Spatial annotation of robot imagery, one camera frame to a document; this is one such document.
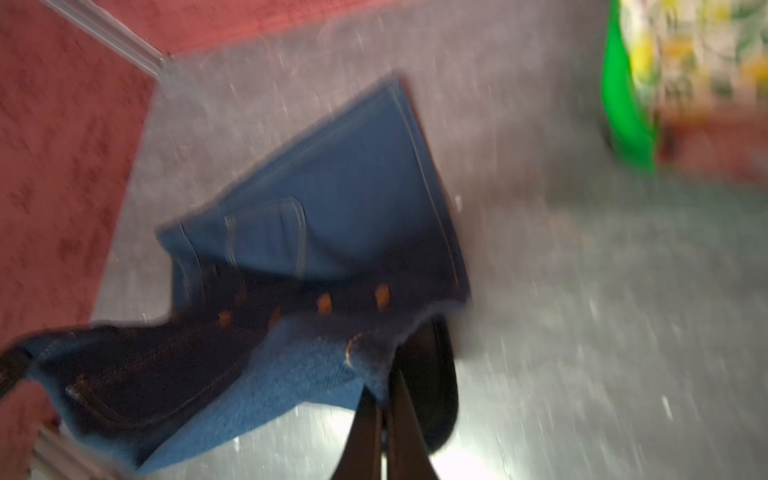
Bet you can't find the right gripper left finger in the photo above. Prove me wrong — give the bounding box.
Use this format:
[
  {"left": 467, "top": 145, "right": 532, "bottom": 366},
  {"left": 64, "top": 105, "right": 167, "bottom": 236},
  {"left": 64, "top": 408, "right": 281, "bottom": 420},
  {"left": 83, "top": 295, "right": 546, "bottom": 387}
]
[{"left": 331, "top": 387, "right": 383, "bottom": 480}]

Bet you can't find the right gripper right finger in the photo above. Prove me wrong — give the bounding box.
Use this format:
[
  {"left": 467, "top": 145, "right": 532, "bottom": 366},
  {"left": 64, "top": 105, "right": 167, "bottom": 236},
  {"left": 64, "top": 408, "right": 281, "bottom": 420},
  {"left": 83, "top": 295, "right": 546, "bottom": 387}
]
[{"left": 386, "top": 350, "right": 439, "bottom": 480}]

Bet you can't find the green plastic basket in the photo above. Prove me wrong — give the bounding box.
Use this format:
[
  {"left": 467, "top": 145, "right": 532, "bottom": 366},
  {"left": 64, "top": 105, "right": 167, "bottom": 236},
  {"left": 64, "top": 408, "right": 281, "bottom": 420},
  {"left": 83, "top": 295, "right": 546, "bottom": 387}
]
[{"left": 601, "top": 0, "right": 657, "bottom": 174}]

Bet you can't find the yellow floral skirt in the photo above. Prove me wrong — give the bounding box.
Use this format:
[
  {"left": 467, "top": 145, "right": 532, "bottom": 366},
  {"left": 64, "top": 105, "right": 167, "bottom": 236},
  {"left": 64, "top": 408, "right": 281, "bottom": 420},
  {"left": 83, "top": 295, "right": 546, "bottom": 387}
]
[{"left": 619, "top": 1, "right": 767, "bottom": 116}]

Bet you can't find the aluminium front rail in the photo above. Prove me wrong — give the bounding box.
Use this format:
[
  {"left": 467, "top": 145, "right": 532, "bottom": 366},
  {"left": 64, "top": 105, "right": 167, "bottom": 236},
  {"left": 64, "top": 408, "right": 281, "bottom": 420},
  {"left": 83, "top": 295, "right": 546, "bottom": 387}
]
[{"left": 27, "top": 426, "right": 120, "bottom": 480}]

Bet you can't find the left aluminium corner post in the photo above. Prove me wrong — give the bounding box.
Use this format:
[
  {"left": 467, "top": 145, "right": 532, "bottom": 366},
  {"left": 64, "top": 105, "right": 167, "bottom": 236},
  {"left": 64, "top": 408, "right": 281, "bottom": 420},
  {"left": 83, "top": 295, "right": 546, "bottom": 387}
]
[{"left": 42, "top": 0, "right": 165, "bottom": 78}]

